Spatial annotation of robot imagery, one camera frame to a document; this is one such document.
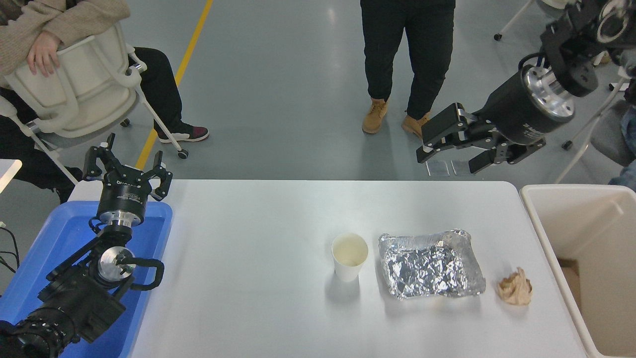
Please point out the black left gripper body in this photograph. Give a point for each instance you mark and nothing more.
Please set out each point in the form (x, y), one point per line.
(124, 196)

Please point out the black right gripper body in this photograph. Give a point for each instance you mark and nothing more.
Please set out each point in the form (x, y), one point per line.
(514, 112)

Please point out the white paper cup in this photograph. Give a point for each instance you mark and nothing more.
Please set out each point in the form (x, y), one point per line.
(348, 271)

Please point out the person's hand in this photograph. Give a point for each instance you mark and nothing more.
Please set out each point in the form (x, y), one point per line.
(43, 52)

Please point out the clear floor plate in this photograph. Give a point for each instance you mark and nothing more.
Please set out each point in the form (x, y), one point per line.
(439, 170)
(459, 167)

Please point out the white mesh-back chair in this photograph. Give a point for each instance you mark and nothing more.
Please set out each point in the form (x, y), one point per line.
(84, 94)

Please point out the blue plastic tray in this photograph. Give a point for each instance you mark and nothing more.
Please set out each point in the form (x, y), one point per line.
(59, 233)

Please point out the white wheeled chair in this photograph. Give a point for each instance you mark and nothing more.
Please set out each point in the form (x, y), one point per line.
(512, 21)

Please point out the small white side table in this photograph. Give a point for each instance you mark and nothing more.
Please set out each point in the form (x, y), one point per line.
(7, 171)

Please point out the standing person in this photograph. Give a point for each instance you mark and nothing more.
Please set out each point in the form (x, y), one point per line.
(392, 49)

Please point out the grey seat wheeled chair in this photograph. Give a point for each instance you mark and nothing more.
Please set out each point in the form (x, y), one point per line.
(608, 144)

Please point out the large pale bin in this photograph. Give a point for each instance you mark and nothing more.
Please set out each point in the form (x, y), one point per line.
(586, 219)

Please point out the person beside bin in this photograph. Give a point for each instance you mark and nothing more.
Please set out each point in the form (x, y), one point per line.
(630, 176)

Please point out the crumpled tan paper ball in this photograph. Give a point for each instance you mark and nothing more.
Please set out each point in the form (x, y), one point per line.
(515, 288)

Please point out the crumpled foil tray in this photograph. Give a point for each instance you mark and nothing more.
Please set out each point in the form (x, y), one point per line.
(430, 268)

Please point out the brown cardboard piece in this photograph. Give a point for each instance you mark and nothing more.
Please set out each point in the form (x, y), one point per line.
(571, 283)

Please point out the seated person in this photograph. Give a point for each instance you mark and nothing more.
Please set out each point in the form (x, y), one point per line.
(74, 20)

